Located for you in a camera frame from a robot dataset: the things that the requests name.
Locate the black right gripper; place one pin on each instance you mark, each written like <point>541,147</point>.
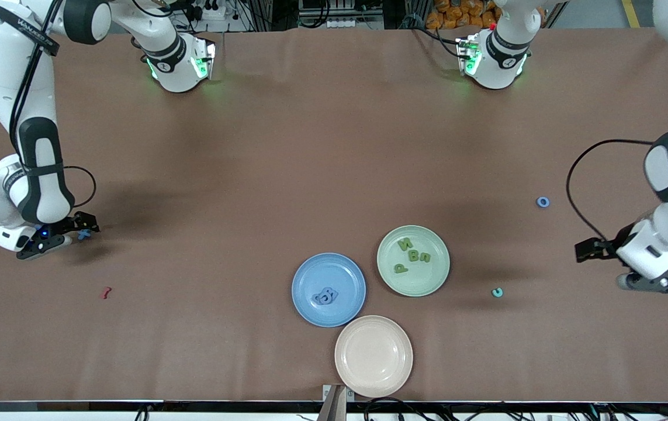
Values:
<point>69,225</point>

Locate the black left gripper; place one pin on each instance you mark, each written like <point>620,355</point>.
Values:
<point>604,247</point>

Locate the green letter B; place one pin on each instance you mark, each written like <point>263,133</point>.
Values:
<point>414,256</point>

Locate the green letter N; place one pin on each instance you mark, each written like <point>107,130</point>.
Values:
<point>405,245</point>

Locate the green letter P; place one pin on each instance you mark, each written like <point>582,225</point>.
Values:
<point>401,268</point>

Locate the blue letter C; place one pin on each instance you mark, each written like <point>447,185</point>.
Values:
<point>324,299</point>

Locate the blue letter E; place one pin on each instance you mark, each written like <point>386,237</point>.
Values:
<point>332,292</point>

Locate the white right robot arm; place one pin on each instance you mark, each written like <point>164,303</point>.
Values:
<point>41,187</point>

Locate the blue letter O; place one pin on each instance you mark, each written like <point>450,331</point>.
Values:
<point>539,202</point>

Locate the red letter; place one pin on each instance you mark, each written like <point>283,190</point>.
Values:
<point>106,292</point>

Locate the teal letter C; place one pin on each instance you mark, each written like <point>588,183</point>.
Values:
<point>500,292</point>

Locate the green plate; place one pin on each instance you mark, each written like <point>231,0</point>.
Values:
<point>430,280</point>

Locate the beige plate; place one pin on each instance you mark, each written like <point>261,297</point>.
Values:
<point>373,356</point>

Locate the brown paper table cover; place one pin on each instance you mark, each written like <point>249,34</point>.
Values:
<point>369,146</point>

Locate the white power strip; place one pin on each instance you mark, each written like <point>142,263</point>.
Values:
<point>217,14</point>
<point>345,23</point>

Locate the blue plate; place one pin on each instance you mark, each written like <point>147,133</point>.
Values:
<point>345,310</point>

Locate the orange bag pile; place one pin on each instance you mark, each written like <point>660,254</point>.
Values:
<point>450,14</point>

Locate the grey metal bracket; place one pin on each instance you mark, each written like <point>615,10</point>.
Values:
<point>334,403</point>

